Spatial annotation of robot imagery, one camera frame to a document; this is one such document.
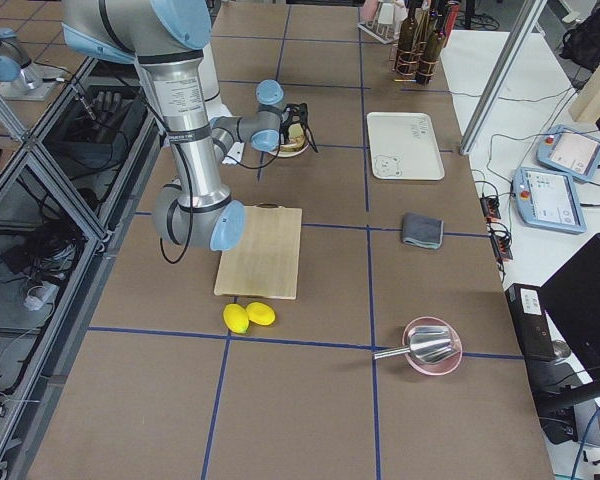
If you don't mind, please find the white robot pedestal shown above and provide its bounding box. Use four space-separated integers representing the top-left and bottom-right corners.
198 43 245 165

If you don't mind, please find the far teach pendant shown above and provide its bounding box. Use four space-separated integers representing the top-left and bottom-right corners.
536 125 600 182

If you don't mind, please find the white bear tray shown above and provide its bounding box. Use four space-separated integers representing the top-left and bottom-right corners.
366 112 445 181

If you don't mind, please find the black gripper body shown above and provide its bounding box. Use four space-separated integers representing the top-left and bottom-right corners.
280 102 308 142

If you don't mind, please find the dark wine bottle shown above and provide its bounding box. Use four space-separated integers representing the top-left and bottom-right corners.
415 1 457 85
397 1 430 50

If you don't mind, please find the black monitor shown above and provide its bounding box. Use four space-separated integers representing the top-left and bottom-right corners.
540 233 600 368

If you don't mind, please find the grey folded cloth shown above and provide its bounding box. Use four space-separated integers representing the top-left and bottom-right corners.
401 212 444 249

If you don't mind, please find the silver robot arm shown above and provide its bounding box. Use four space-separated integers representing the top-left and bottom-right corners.
63 1 308 251
0 27 65 101

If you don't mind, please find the dark wine bottle back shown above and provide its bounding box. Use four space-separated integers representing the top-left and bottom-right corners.
397 1 430 50

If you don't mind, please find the copper wire bottle rack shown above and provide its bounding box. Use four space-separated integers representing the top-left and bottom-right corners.
393 41 426 84

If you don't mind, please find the aluminium frame post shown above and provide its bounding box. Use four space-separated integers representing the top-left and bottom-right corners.
459 0 547 155

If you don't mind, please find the near teach pendant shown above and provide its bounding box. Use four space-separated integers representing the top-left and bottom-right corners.
512 167 587 234

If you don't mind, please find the white bowl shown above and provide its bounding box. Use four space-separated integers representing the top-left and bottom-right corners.
269 135 309 158

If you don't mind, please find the metal scoop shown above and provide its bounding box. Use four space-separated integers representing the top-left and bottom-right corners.
373 325 460 364

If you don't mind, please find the teach pendant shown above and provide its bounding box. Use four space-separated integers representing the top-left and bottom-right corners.
536 125 600 182
512 167 587 234

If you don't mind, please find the black computer box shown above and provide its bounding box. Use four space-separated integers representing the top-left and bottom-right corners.
505 283 554 362

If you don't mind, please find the wooden cutting board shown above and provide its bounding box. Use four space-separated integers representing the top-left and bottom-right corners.
214 206 303 300

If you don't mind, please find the pink bowl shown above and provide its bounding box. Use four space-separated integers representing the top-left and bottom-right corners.
402 317 463 376

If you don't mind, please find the whole yellow lemon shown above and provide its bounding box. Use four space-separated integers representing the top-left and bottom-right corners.
222 303 250 334

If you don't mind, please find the dark wine bottle front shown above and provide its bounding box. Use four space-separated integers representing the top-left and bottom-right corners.
415 1 457 85

